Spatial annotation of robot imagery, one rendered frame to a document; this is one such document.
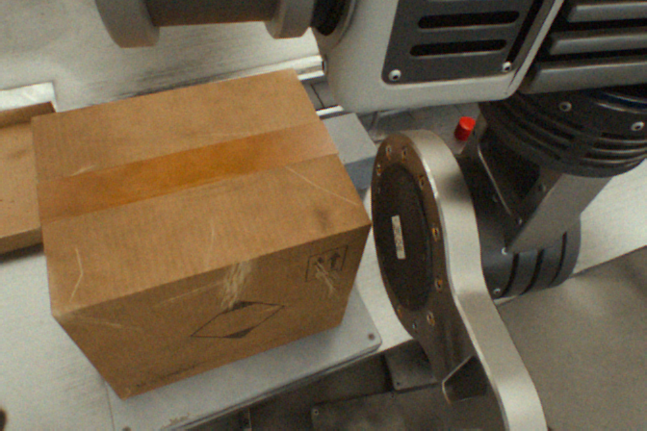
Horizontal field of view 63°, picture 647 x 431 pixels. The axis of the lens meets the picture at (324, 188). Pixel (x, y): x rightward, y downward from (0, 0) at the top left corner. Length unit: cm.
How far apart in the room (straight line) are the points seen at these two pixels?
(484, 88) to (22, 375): 70
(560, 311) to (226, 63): 135
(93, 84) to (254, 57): 31
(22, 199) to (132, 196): 43
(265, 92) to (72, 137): 21
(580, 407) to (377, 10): 169
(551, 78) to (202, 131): 40
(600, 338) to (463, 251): 156
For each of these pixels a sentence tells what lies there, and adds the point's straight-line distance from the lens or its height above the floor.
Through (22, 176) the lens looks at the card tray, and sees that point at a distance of 99.
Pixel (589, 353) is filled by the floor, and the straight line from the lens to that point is 192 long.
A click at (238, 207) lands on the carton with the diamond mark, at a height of 112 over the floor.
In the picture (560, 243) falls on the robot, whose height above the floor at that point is 118.
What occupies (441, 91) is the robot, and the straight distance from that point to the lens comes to 26.
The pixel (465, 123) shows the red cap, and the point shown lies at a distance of 102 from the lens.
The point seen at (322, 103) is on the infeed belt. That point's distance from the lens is 97.
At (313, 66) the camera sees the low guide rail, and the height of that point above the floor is 91.
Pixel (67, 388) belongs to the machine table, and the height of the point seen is 83.
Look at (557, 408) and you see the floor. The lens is 181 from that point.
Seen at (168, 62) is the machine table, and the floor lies 83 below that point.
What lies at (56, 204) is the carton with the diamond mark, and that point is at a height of 112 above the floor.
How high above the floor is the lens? 156
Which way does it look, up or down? 54 degrees down
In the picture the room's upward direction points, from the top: 9 degrees clockwise
